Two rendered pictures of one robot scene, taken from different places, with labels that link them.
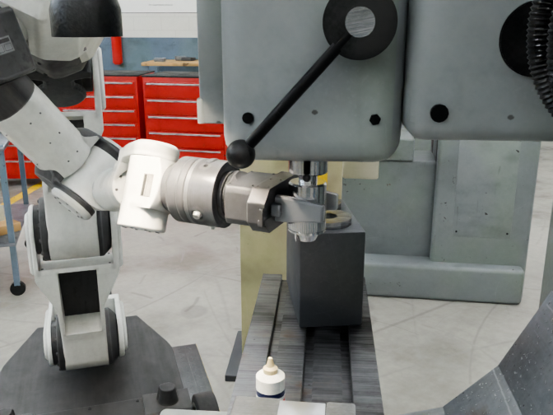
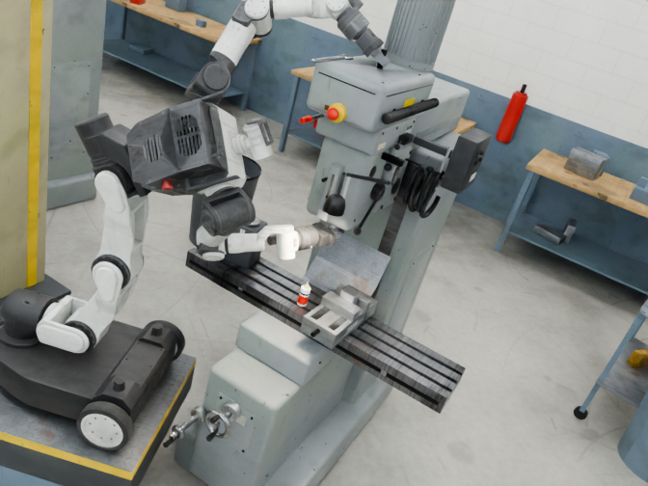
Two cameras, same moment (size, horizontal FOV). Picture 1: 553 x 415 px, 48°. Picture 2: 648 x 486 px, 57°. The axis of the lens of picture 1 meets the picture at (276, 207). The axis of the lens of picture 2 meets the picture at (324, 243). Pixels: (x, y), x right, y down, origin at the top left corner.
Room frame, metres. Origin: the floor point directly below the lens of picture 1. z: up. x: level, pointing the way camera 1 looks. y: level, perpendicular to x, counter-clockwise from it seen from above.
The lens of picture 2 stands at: (0.11, 1.94, 2.28)
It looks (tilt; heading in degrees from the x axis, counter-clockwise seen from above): 28 degrees down; 288
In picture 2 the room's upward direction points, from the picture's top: 16 degrees clockwise
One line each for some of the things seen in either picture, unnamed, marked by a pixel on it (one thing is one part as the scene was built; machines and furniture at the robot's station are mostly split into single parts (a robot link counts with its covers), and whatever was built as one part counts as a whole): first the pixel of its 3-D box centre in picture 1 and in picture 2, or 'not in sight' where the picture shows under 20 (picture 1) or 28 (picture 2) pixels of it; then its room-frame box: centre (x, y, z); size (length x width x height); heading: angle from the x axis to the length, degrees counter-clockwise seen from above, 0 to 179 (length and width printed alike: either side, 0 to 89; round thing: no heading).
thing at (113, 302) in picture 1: (85, 329); (74, 324); (1.48, 0.50, 0.68); 0.21 x 0.20 x 0.13; 17
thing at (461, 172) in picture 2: not in sight; (468, 160); (0.38, -0.31, 1.62); 0.20 x 0.09 x 0.21; 85
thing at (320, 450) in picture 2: not in sight; (299, 408); (0.72, -0.29, 0.10); 1.20 x 0.60 x 0.20; 85
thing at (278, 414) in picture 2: not in sight; (283, 392); (0.74, -0.01, 0.40); 0.81 x 0.32 x 0.60; 85
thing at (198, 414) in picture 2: not in sight; (185, 425); (0.92, 0.48, 0.48); 0.22 x 0.06 x 0.06; 85
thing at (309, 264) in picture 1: (322, 256); (235, 235); (1.17, -0.09, 1.00); 0.22 x 0.12 x 0.20; 5
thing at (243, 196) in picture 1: (240, 198); (313, 236); (0.78, 0.05, 1.24); 0.13 x 0.12 x 0.10; 157
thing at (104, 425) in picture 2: not in sight; (104, 425); (1.14, 0.67, 0.50); 0.20 x 0.05 x 0.20; 17
